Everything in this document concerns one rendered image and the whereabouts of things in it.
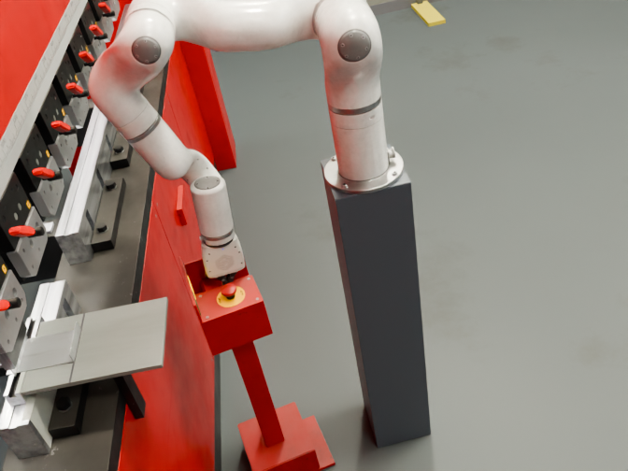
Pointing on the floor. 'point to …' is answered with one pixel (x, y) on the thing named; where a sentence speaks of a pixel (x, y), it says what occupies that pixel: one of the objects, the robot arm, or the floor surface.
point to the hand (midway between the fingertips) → (228, 283)
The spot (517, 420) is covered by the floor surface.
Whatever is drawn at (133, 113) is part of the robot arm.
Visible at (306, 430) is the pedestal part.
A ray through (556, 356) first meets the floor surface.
